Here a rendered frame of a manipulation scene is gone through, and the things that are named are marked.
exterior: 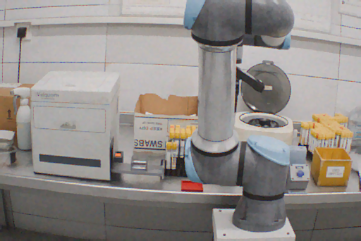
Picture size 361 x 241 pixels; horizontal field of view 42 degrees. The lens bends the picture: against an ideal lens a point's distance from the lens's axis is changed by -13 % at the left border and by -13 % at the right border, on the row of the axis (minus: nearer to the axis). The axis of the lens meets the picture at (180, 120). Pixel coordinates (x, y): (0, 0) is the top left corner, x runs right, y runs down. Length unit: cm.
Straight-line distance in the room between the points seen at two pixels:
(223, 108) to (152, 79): 104
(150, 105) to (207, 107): 99
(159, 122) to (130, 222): 71
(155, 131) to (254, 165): 71
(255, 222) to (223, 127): 26
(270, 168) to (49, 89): 73
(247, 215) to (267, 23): 51
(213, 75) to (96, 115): 55
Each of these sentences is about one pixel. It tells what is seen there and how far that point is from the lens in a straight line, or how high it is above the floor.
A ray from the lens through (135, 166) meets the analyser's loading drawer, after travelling 172.
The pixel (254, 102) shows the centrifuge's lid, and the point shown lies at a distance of 221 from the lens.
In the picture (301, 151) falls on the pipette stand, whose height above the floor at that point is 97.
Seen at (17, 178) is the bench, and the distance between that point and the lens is 173.
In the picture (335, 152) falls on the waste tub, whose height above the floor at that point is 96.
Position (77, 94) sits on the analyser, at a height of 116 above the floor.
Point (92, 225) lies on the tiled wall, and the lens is 252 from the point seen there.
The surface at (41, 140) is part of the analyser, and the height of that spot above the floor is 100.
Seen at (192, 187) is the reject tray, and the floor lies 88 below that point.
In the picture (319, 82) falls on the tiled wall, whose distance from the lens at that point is 231.
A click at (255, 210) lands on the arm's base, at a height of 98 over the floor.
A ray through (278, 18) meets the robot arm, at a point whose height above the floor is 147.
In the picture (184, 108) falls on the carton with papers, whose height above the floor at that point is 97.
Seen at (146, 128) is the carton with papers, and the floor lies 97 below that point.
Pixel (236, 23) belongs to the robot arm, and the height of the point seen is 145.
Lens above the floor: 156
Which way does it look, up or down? 17 degrees down
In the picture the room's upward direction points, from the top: 3 degrees clockwise
